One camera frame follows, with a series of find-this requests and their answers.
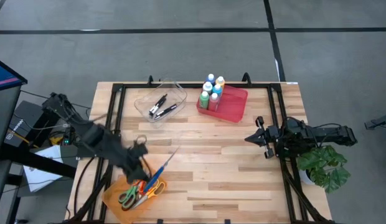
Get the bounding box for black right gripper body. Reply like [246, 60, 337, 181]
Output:
[255, 116, 280, 160]

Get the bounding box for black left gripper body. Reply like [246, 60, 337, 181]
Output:
[120, 134, 150, 177]

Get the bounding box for blue-handled scissors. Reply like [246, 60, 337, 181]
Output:
[142, 146, 180, 193]

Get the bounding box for green-handled scissors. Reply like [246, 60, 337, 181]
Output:
[118, 185, 139, 210]

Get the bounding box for yellow-handled scissors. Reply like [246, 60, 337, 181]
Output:
[132, 181, 167, 210]

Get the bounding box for pink paint bottle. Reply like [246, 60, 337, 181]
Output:
[208, 92, 220, 112]

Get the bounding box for green paint bottle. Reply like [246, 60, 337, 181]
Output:
[199, 90, 210, 110]

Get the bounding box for orange translucent plastic bin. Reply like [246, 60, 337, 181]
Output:
[102, 174, 168, 224]

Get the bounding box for red translucent plastic bin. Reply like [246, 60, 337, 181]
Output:
[195, 84, 249, 124]

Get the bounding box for white plant pot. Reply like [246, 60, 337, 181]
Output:
[298, 169, 317, 187]

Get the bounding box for clear plastic bin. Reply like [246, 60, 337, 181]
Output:
[133, 77, 187, 128]

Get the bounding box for green potted plant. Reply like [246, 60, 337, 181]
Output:
[297, 144, 352, 194]

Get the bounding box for white paper sheet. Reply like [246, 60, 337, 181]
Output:
[23, 144, 65, 193]

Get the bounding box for black stand beam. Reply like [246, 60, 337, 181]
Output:
[0, 144, 77, 180]

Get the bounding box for black stand foot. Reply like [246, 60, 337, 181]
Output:
[364, 111, 386, 131]

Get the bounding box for black box white print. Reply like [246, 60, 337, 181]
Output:
[4, 100, 62, 149]

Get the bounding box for black-framed monitor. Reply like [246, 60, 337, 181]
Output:
[0, 57, 28, 159]

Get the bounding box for thick black cable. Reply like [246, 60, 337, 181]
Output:
[73, 157, 99, 218]

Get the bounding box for black aluminium table frame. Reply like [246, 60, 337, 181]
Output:
[64, 81, 337, 224]

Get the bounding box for thin black floor cable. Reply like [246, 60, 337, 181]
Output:
[20, 89, 92, 110]

